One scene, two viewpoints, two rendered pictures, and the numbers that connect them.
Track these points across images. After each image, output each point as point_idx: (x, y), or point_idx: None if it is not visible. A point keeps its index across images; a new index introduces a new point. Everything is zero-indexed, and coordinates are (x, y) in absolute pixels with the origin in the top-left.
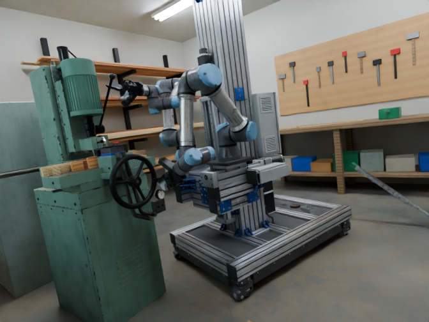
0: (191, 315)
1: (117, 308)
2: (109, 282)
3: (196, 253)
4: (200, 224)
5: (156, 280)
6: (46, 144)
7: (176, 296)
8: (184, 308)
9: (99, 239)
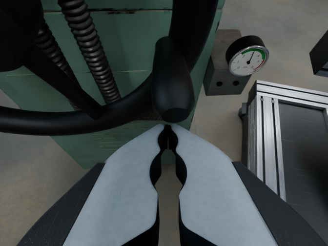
0: (162, 244)
1: (97, 159)
2: (77, 143)
3: (250, 168)
4: (319, 104)
5: (168, 154)
6: None
7: (180, 187)
8: (169, 219)
9: (35, 94)
